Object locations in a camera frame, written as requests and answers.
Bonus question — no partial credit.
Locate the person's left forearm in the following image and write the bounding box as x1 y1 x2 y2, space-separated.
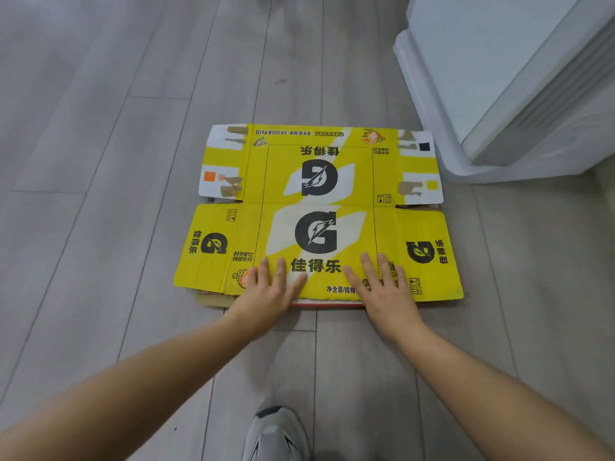
0 309 256 461

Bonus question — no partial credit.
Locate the person's right hand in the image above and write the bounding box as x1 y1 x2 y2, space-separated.
342 252 426 344

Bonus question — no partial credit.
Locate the white grey sneaker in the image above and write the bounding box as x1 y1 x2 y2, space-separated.
242 406 312 461

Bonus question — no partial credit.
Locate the white floor-standing appliance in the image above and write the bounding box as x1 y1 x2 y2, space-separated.
393 0 615 184

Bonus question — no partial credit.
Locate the person's left hand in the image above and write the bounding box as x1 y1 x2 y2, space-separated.
225 256 308 342

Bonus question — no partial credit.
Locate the person's right forearm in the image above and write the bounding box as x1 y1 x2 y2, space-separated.
395 325 615 461

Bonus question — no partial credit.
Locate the yellow cardboard box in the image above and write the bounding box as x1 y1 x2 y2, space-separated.
173 124 465 310

